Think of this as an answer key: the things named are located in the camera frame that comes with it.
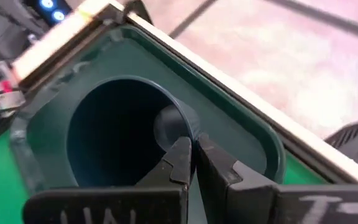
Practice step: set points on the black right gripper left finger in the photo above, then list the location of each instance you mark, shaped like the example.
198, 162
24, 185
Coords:
154, 202

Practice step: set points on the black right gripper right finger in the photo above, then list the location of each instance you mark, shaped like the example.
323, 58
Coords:
244, 202

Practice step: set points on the dark blue plastic cup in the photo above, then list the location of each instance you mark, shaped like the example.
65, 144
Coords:
113, 133

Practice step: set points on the dark green plastic tray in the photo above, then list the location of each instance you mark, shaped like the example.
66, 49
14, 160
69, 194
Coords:
225, 118

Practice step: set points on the shiny metal fixture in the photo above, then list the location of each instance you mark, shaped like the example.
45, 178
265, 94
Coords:
2, 101

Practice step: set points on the black device with blue lights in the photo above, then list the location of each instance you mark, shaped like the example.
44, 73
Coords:
50, 9

